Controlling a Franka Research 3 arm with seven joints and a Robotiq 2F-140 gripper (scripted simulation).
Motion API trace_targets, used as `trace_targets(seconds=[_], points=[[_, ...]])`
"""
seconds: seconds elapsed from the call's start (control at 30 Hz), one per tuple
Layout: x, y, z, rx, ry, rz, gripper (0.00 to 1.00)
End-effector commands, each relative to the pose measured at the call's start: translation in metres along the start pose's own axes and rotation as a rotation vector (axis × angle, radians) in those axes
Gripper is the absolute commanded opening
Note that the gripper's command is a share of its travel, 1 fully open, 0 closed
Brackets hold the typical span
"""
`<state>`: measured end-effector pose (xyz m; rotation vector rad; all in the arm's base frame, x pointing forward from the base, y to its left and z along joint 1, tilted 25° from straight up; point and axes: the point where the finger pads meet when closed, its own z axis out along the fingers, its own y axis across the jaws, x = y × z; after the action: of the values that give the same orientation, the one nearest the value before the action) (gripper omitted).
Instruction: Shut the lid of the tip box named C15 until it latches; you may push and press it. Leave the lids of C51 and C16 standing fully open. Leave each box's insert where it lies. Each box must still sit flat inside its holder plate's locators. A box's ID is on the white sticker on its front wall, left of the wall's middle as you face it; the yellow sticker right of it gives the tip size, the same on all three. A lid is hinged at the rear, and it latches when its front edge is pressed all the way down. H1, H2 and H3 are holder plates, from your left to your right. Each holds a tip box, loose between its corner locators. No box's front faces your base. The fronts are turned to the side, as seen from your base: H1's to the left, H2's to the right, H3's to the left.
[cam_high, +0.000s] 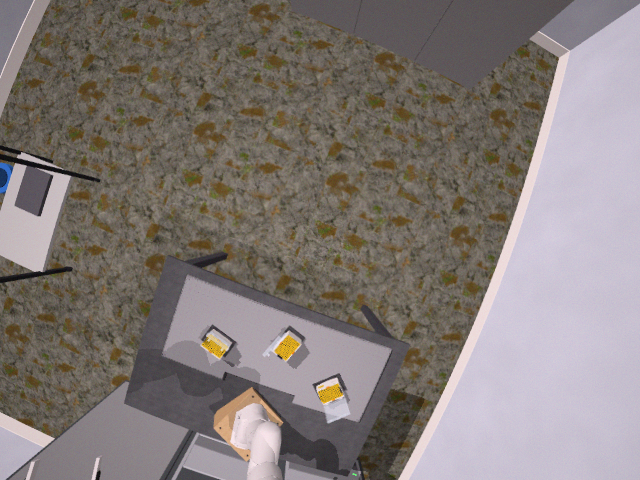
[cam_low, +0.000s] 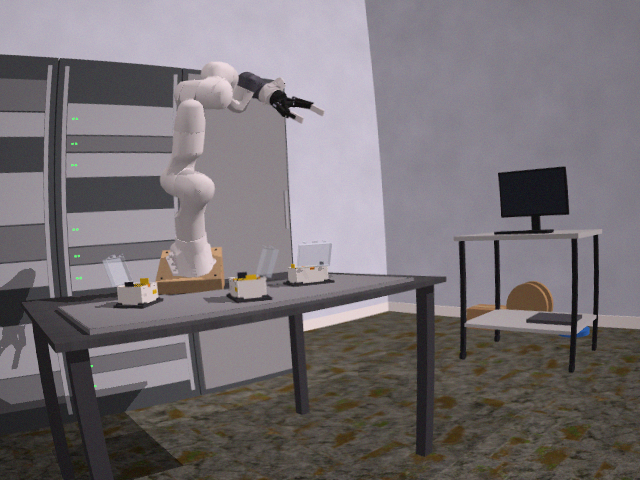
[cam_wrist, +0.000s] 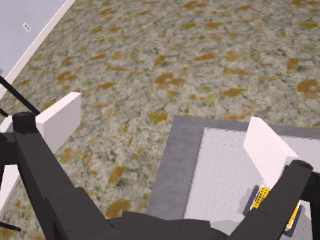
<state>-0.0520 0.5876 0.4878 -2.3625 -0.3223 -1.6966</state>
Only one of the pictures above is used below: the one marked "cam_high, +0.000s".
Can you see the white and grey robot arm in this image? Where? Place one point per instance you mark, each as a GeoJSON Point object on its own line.
{"type": "Point", "coordinates": [266, 442]}

